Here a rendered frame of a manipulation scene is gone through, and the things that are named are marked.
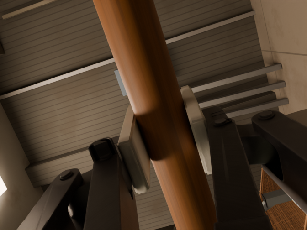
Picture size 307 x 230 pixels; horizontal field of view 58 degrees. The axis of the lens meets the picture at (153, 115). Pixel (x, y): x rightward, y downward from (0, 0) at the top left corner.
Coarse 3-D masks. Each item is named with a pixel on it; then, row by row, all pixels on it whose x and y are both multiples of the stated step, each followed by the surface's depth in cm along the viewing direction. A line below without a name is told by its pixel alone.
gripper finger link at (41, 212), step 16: (64, 176) 12; (80, 176) 12; (48, 192) 11; (64, 192) 11; (32, 208) 11; (48, 208) 10; (64, 208) 11; (32, 224) 10; (48, 224) 9; (64, 224) 10; (80, 224) 12
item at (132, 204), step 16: (96, 144) 13; (112, 144) 13; (96, 160) 13; (112, 160) 12; (96, 176) 11; (112, 176) 11; (96, 192) 10; (112, 192) 10; (128, 192) 12; (96, 208) 9; (112, 208) 9; (128, 208) 10; (96, 224) 8; (112, 224) 8; (128, 224) 9
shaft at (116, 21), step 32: (96, 0) 14; (128, 0) 13; (128, 32) 14; (160, 32) 14; (128, 64) 14; (160, 64) 14; (128, 96) 16; (160, 96) 15; (160, 128) 15; (160, 160) 16; (192, 160) 16; (192, 192) 17; (192, 224) 17
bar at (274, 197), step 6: (270, 192) 119; (276, 192) 118; (282, 192) 117; (264, 198) 117; (270, 198) 116; (276, 198) 116; (282, 198) 116; (288, 198) 116; (264, 204) 118; (270, 204) 117
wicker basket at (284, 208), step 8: (264, 176) 185; (264, 184) 187; (272, 184) 187; (264, 192) 189; (272, 208) 184; (280, 208) 181; (288, 208) 177; (296, 208) 174; (272, 216) 179; (280, 216) 175; (288, 216) 172; (296, 216) 169; (304, 216) 166; (272, 224) 174; (288, 224) 167; (296, 224) 164; (304, 224) 132
